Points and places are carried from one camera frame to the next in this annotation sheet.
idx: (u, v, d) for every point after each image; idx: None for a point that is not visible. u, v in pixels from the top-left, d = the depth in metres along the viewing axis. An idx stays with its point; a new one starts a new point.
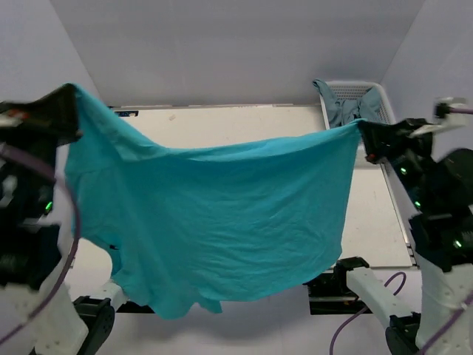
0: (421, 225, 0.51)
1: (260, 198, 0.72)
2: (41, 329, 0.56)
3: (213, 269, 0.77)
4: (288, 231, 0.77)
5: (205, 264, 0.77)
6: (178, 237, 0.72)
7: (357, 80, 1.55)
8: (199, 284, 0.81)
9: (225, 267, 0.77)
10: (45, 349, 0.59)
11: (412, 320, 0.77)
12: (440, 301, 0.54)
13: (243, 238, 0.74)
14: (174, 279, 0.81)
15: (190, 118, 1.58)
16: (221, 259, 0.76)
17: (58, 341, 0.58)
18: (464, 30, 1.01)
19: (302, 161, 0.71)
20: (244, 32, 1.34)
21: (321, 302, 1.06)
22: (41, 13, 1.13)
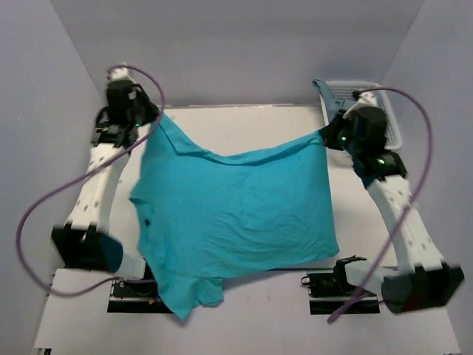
0: (358, 161, 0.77)
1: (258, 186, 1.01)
2: (93, 192, 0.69)
3: (225, 248, 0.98)
4: (284, 217, 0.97)
5: (219, 241, 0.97)
6: (199, 211, 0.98)
7: (357, 79, 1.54)
8: (210, 264, 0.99)
9: (231, 244, 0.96)
10: (82, 213, 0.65)
11: None
12: (388, 204, 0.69)
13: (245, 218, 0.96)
14: (192, 259, 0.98)
15: (189, 117, 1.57)
16: (228, 236, 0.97)
17: (97, 202, 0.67)
18: (465, 29, 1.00)
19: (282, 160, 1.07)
20: (244, 32, 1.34)
21: (322, 302, 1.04)
22: (41, 15, 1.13)
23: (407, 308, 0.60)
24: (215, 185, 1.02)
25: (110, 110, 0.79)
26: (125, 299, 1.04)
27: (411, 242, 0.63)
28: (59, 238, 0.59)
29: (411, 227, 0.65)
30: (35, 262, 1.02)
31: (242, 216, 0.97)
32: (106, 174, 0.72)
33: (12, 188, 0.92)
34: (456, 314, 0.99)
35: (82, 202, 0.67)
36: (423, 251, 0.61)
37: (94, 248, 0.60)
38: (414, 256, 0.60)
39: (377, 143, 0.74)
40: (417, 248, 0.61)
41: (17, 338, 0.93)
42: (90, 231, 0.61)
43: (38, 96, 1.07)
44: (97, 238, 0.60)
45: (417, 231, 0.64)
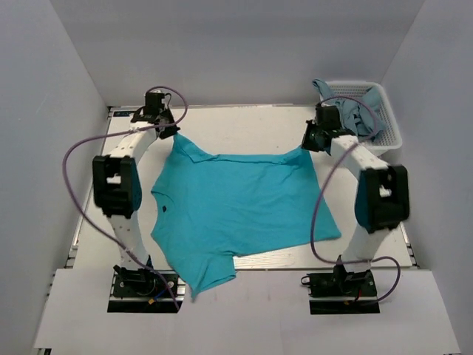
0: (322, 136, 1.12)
1: (254, 178, 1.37)
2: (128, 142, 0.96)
3: (233, 227, 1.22)
4: (276, 204, 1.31)
5: (228, 221, 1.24)
6: (210, 207, 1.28)
7: (356, 79, 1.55)
8: (220, 242, 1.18)
9: (236, 230, 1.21)
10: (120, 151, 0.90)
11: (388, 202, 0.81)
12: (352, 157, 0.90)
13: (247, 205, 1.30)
14: (205, 245, 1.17)
15: (189, 117, 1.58)
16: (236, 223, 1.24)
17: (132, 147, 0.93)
18: (464, 29, 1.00)
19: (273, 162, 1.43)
20: (244, 32, 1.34)
21: (321, 302, 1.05)
22: (42, 15, 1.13)
23: (375, 210, 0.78)
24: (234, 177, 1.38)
25: (147, 108, 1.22)
26: (125, 299, 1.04)
27: (361, 160, 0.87)
28: (99, 163, 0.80)
29: (358, 151, 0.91)
30: (35, 262, 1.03)
31: (250, 199, 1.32)
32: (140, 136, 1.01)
33: (12, 189, 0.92)
34: (456, 314, 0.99)
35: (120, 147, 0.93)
36: (370, 161, 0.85)
37: (125, 174, 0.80)
38: (363, 163, 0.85)
39: (333, 123, 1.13)
40: (366, 160, 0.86)
41: (18, 338, 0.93)
42: (125, 160, 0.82)
43: (38, 96, 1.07)
44: (128, 166, 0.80)
45: (363, 152, 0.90)
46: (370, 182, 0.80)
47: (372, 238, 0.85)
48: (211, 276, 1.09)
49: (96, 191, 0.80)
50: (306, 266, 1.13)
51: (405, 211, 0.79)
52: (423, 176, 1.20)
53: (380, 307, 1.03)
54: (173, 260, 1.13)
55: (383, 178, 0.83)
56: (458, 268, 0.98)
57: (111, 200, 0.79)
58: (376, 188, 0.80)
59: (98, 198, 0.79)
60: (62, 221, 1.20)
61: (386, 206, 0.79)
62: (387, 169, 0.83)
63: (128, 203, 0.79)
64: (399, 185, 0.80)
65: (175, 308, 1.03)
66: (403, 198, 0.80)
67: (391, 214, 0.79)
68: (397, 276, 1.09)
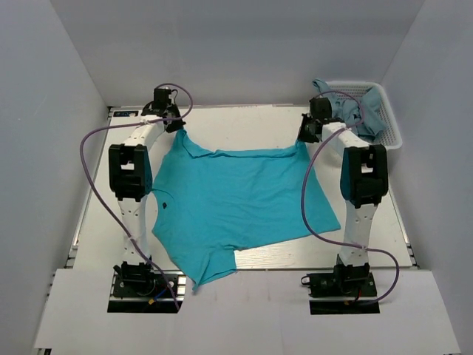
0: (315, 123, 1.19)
1: (253, 174, 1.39)
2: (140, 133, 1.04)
3: (233, 221, 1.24)
4: (276, 197, 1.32)
5: (228, 215, 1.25)
6: (211, 204, 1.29)
7: (356, 80, 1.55)
8: (220, 236, 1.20)
9: (238, 225, 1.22)
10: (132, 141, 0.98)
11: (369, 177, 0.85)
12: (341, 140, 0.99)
13: (247, 200, 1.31)
14: (207, 239, 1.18)
15: (189, 117, 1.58)
16: (236, 219, 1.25)
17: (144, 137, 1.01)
18: (464, 29, 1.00)
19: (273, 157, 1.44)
20: (244, 32, 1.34)
21: (321, 302, 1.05)
22: (42, 15, 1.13)
23: (357, 184, 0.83)
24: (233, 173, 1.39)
25: (155, 102, 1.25)
26: (125, 299, 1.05)
27: (346, 141, 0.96)
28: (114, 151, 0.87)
29: (346, 134, 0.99)
30: (35, 262, 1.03)
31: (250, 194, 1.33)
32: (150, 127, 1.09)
33: (12, 188, 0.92)
34: (455, 313, 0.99)
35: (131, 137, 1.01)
36: (355, 142, 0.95)
37: (138, 161, 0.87)
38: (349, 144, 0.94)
39: (325, 112, 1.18)
40: (350, 140, 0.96)
41: (18, 339, 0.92)
42: (137, 149, 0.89)
43: (38, 97, 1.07)
44: (142, 153, 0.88)
45: (349, 134, 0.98)
46: (352, 158, 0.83)
47: (359, 214, 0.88)
48: (211, 270, 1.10)
49: (111, 175, 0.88)
50: (307, 266, 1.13)
51: (384, 186, 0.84)
52: (423, 176, 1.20)
53: (380, 308, 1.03)
54: (175, 255, 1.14)
55: (366, 157, 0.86)
56: (458, 268, 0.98)
57: (126, 185, 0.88)
58: (358, 163, 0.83)
59: (114, 182, 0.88)
60: (62, 221, 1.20)
61: (367, 181, 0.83)
62: (368, 149, 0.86)
63: (140, 187, 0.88)
64: (380, 162, 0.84)
65: (176, 308, 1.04)
66: (383, 174, 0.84)
67: (372, 188, 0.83)
68: (396, 276, 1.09)
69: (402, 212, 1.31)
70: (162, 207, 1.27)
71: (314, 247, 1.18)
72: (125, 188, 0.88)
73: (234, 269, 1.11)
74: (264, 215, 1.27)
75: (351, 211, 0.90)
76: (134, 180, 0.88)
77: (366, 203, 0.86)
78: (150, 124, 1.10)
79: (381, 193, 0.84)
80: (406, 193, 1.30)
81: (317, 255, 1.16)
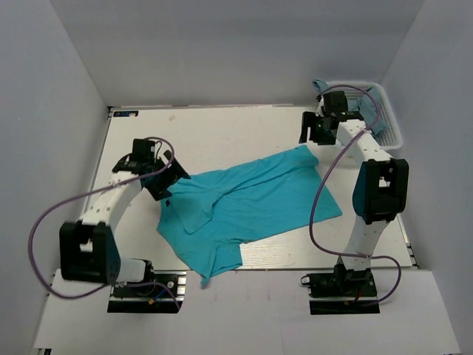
0: (331, 111, 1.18)
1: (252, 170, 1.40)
2: (106, 200, 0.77)
3: (236, 215, 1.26)
4: (276, 195, 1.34)
5: (232, 211, 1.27)
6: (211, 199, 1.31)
7: (356, 79, 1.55)
8: (225, 231, 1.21)
9: (239, 220, 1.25)
10: (93, 215, 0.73)
11: (385, 192, 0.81)
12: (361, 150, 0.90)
13: (247, 196, 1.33)
14: (211, 234, 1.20)
15: (190, 118, 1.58)
16: (238, 214, 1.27)
17: (110, 207, 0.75)
18: (465, 29, 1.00)
19: (272, 157, 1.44)
20: (244, 32, 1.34)
21: (321, 302, 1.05)
22: (42, 15, 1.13)
23: (372, 202, 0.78)
24: (238, 177, 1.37)
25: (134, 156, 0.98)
26: (125, 299, 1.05)
27: (366, 149, 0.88)
28: (67, 233, 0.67)
29: (364, 140, 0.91)
30: (35, 262, 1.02)
31: (253, 193, 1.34)
32: (122, 190, 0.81)
33: (12, 188, 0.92)
34: (456, 314, 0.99)
35: (95, 206, 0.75)
36: (375, 151, 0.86)
37: (97, 248, 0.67)
38: (366, 155, 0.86)
39: (341, 106, 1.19)
40: (369, 150, 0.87)
41: (17, 338, 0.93)
42: (99, 228, 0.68)
43: (38, 97, 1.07)
44: (103, 236, 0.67)
45: (370, 142, 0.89)
46: (371, 171, 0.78)
47: (369, 228, 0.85)
48: (218, 263, 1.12)
49: (64, 263, 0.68)
50: (307, 266, 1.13)
51: (401, 204, 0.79)
52: (423, 176, 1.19)
53: (380, 308, 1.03)
54: (181, 251, 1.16)
55: (384, 171, 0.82)
56: (459, 268, 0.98)
57: (80, 277, 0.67)
58: (376, 179, 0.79)
59: (66, 271, 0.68)
60: (62, 220, 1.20)
61: (383, 198, 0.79)
62: (389, 163, 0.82)
63: (101, 278, 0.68)
64: (400, 179, 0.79)
65: (175, 308, 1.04)
66: (401, 192, 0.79)
67: (387, 205, 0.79)
68: (396, 276, 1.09)
69: (402, 212, 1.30)
70: (165, 203, 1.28)
71: (314, 247, 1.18)
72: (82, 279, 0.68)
73: (241, 262, 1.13)
74: (264, 208, 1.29)
75: (360, 224, 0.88)
76: (93, 271, 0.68)
77: (378, 220, 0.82)
78: (121, 187, 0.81)
79: (397, 211, 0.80)
80: (406, 193, 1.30)
81: (316, 255, 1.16)
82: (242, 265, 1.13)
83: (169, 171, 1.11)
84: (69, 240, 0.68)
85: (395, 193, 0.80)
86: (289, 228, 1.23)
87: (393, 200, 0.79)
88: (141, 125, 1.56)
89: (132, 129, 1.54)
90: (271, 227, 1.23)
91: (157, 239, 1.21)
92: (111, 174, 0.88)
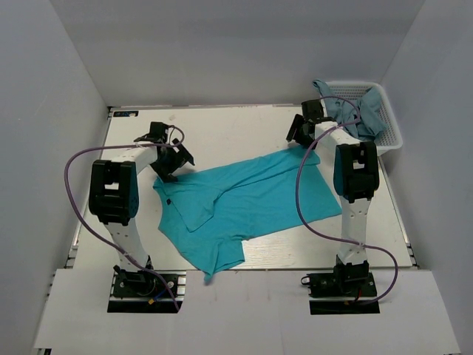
0: (307, 118, 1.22)
1: (251, 169, 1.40)
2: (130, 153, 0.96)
3: (237, 213, 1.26)
4: (274, 194, 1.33)
5: (233, 208, 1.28)
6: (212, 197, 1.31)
7: (357, 79, 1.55)
8: (225, 228, 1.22)
9: (241, 217, 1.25)
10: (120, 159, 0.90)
11: (361, 171, 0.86)
12: (335, 140, 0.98)
13: (248, 194, 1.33)
14: (213, 232, 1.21)
15: (190, 117, 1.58)
16: (239, 210, 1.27)
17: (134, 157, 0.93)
18: (465, 29, 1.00)
19: (271, 157, 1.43)
20: (244, 32, 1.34)
21: (321, 302, 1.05)
22: (42, 16, 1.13)
23: (349, 181, 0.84)
24: (238, 176, 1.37)
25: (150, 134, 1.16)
26: (125, 299, 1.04)
27: (338, 139, 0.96)
28: (99, 166, 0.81)
29: (337, 132, 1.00)
30: (35, 262, 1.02)
31: (253, 191, 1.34)
32: (142, 149, 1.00)
33: (11, 188, 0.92)
34: (456, 314, 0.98)
35: (122, 155, 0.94)
36: (346, 139, 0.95)
37: (124, 178, 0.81)
38: (340, 142, 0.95)
39: (317, 112, 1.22)
40: (341, 139, 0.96)
41: (17, 338, 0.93)
42: (125, 165, 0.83)
43: (38, 98, 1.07)
44: (128, 169, 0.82)
45: (341, 132, 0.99)
46: (344, 154, 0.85)
47: (354, 208, 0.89)
48: (222, 260, 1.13)
49: (93, 195, 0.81)
50: (307, 266, 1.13)
51: (375, 180, 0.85)
52: (423, 176, 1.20)
53: (380, 307, 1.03)
54: (183, 249, 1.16)
55: (357, 154, 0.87)
56: (458, 268, 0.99)
57: (107, 208, 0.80)
58: (349, 160, 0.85)
59: (94, 201, 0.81)
60: (62, 220, 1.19)
61: (359, 178, 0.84)
62: (359, 146, 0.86)
63: (123, 208, 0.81)
64: (370, 159, 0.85)
65: (175, 308, 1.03)
66: (374, 170, 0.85)
67: (363, 183, 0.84)
68: (394, 276, 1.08)
69: (402, 212, 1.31)
70: (166, 203, 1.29)
71: (314, 247, 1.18)
72: (108, 210, 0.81)
73: (243, 259, 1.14)
74: (264, 208, 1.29)
75: (346, 206, 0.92)
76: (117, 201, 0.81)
77: (360, 198, 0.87)
78: (141, 147, 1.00)
79: (374, 188, 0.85)
80: (406, 194, 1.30)
81: (316, 255, 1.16)
82: (243, 262, 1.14)
83: (179, 155, 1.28)
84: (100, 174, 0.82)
85: (369, 170, 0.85)
86: (288, 227, 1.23)
87: (369, 176, 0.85)
88: (141, 125, 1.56)
89: (132, 129, 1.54)
90: (270, 225, 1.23)
91: (158, 238, 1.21)
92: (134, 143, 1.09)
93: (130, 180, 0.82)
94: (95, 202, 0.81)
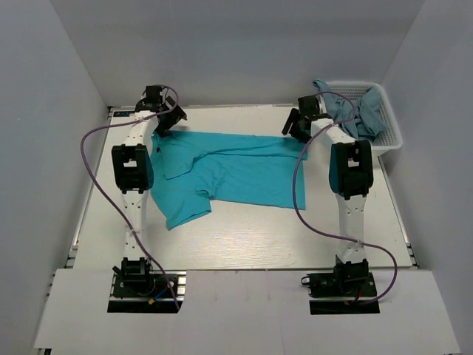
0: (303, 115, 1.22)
1: (236, 143, 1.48)
2: (138, 130, 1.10)
3: (211, 174, 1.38)
4: (257, 177, 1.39)
5: (209, 170, 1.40)
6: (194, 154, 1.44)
7: (356, 79, 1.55)
8: (197, 184, 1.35)
9: (213, 177, 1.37)
10: (131, 140, 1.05)
11: (355, 169, 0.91)
12: (332, 137, 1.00)
13: (226, 162, 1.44)
14: (185, 186, 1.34)
15: (190, 117, 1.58)
16: (213, 171, 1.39)
17: (142, 136, 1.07)
18: (465, 30, 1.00)
19: (258, 140, 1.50)
20: (244, 32, 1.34)
21: (321, 302, 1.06)
22: (43, 16, 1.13)
23: (344, 179, 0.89)
24: (222, 143, 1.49)
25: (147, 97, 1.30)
26: (125, 299, 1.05)
27: (333, 137, 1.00)
28: (117, 151, 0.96)
29: (332, 131, 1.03)
30: (35, 262, 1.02)
31: (233, 159, 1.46)
32: (146, 124, 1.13)
33: (12, 188, 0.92)
34: (457, 314, 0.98)
35: (131, 135, 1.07)
36: (341, 138, 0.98)
37: (139, 160, 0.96)
38: (335, 140, 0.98)
39: (313, 109, 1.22)
40: (338, 137, 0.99)
41: (17, 338, 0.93)
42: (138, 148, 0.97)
43: (38, 98, 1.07)
44: (143, 152, 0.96)
45: (338, 131, 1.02)
46: (339, 154, 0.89)
47: (349, 205, 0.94)
48: (188, 211, 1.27)
49: (117, 175, 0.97)
50: (307, 266, 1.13)
51: (369, 177, 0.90)
52: (423, 176, 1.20)
53: (380, 307, 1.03)
54: (157, 196, 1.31)
55: (352, 152, 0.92)
56: (458, 268, 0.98)
57: (130, 182, 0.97)
58: (344, 159, 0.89)
59: (118, 178, 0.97)
60: (62, 220, 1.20)
61: (353, 175, 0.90)
62: (354, 144, 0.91)
63: (143, 181, 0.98)
64: (365, 157, 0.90)
65: (176, 308, 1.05)
66: (368, 168, 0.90)
67: (358, 181, 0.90)
68: (393, 275, 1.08)
69: (402, 212, 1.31)
70: (155, 151, 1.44)
71: (314, 247, 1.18)
72: (130, 183, 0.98)
73: (210, 209, 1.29)
74: (241, 179, 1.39)
75: (342, 204, 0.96)
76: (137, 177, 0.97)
77: (355, 195, 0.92)
78: (145, 121, 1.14)
79: (368, 184, 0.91)
80: (406, 193, 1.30)
81: (316, 255, 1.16)
82: (243, 262, 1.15)
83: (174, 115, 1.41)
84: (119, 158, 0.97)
85: (364, 168, 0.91)
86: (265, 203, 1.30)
87: (365, 174, 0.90)
88: None
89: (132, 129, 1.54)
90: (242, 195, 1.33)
91: (158, 237, 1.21)
92: (136, 113, 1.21)
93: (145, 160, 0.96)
94: (120, 179, 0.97)
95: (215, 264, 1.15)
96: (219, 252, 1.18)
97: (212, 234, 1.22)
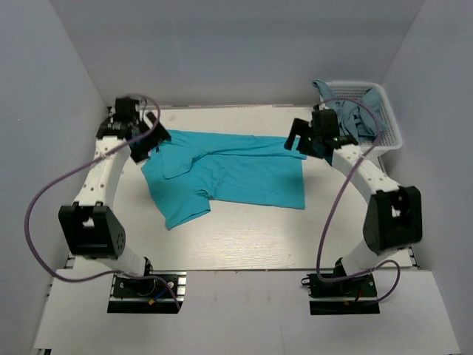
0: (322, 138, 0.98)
1: (234, 144, 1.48)
2: (98, 176, 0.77)
3: (211, 174, 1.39)
4: (256, 177, 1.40)
5: (209, 170, 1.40)
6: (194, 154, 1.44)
7: (356, 79, 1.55)
8: (196, 184, 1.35)
9: (213, 177, 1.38)
10: (89, 194, 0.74)
11: (399, 222, 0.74)
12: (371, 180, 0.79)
13: (226, 162, 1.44)
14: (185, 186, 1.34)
15: (190, 117, 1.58)
16: (213, 171, 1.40)
17: (103, 184, 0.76)
18: (464, 30, 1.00)
19: (257, 140, 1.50)
20: (244, 33, 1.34)
21: (322, 301, 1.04)
22: (43, 16, 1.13)
23: (388, 237, 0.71)
24: (222, 143, 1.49)
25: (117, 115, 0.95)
26: (125, 299, 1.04)
27: (369, 179, 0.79)
28: (66, 215, 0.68)
29: (366, 168, 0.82)
30: (35, 262, 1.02)
31: (232, 159, 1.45)
32: (111, 161, 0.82)
33: (12, 188, 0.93)
34: (457, 315, 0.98)
35: (88, 184, 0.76)
36: (380, 181, 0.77)
37: (100, 225, 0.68)
38: (375, 186, 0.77)
39: (332, 128, 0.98)
40: (374, 179, 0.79)
41: (17, 338, 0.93)
42: (97, 208, 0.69)
43: (38, 98, 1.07)
44: (103, 215, 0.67)
45: (372, 169, 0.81)
46: (382, 205, 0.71)
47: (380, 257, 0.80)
48: (187, 211, 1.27)
49: (72, 247, 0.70)
50: (307, 266, 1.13)
51: (417, 234, 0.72)
52: (423, 177, 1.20)
53: (380, 308, 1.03)
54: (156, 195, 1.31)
55: (395, 200, 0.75)
56: (458, 268, 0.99)
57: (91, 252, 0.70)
58: (389, 212, 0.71)
59: (74, 249, 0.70)
60: None
61: (397, 229, 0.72)
62: (397, 190, 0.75)
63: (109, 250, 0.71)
64: (413, 208, 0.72)
65: (176, 308, 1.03)
66: (417, 221, 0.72)
67: (403, 238, 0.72)
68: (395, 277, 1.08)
69: None
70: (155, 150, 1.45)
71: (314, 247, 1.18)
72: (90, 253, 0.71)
73: (209, 209, 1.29)
74: (239, 180, 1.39)
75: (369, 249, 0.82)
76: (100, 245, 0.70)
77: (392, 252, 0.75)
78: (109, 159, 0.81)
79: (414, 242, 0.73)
80: None
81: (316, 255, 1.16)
82: (243, 262, 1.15)
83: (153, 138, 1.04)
84: (70, 223, 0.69)
85: (411, 222, 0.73)
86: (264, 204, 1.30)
87: (406, 233, 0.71)
88: None
89: None
90: (242, 195, 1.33)
91: (158, 238, 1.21)
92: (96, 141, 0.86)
93: (108, 228, 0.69)
94: (75, 251, 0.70)
95: (215, 264, 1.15)
96: (219, 252, 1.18)
97: (212, 234, 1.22)
